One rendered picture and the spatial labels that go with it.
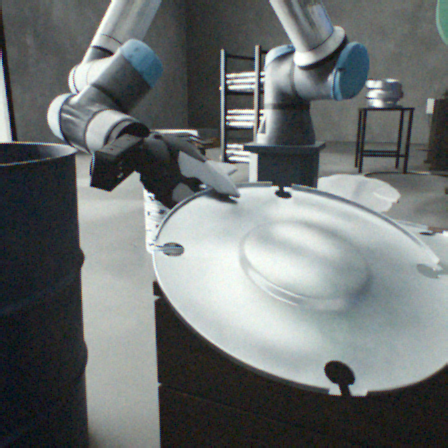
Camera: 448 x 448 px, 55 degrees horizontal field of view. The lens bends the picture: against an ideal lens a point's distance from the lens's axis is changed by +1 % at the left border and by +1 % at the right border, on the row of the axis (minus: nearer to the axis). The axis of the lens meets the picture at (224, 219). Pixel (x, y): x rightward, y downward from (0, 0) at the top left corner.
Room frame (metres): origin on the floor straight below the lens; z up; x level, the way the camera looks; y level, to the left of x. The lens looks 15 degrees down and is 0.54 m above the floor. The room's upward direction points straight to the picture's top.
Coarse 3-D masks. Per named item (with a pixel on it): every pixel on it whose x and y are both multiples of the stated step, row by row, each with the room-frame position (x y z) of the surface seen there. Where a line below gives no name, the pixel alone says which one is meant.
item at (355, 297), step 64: (256, 192) 0.50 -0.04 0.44; (320, 192) 0.52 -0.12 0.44; (192, 256) 0.37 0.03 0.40; (256, 256) 0.37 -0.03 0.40; (320, 256) 0.39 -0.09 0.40; (384, 256) 0.41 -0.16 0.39; (192, 320) 0.30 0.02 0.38; (256, 320) 0.31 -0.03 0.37; (320, 320) 0.31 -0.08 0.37; (384, 320) 0.32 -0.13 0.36; (320, 384) 0.26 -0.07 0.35; (384, 384) 0.26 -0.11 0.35
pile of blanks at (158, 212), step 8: (144, 192) 1.58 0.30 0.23; (152, 200) 1.53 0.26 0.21; (152, 208) 1.52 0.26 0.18; (160, 208) 1.50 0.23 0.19; (168, 208) 1.49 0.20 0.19; (152, 216) 1.53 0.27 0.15; (160, 216) 1.50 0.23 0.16; (152, 224) 1.53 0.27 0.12; (152, 232) 1.54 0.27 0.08; (152, 240) 1.53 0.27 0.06; (152, 248) 1.53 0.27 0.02; (160, 248) 1.50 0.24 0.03; (168, 248) 1.49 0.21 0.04; (176, 248) 1.48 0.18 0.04; (168, 256) 1.49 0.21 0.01
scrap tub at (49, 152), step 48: (0, 144) 0.74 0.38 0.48; (48, 144) 0.71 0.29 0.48; (0, 192) 0.43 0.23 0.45; (48, 192) 0.49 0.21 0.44; (0, 240) 0.43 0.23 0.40; (48, 240) 0.48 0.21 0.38; (0, 288) 0.42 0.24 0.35; (48, 288) 0.48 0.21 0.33; (0, 336) 0.42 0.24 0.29; (48, 336) 0.47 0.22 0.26; (0, 384) 0.41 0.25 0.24; (48, 384) 0.47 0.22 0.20; (0, 432) 0.41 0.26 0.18; (48, 432) 0.46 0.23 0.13
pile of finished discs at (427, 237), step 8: (400, 224) 0.64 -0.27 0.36; (408, 224) 0.63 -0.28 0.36; (416, 224) 0.62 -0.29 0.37; (416, 232) 0.60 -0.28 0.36; (424, 232) 0.60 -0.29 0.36; (432, 232) 0.60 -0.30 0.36; (424, 240) 0.56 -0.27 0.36; (432, 240) 0.56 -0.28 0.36; (440, 240) 0.56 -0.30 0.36; (432, 248) 0.52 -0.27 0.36; (440, 248) 0.52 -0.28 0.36; (440, 256) 0.49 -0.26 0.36; (440, 264) 0.46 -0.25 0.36; (424, 272) 0.44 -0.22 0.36; (432, 272) 0.44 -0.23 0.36; (440, 272) 0.44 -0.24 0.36
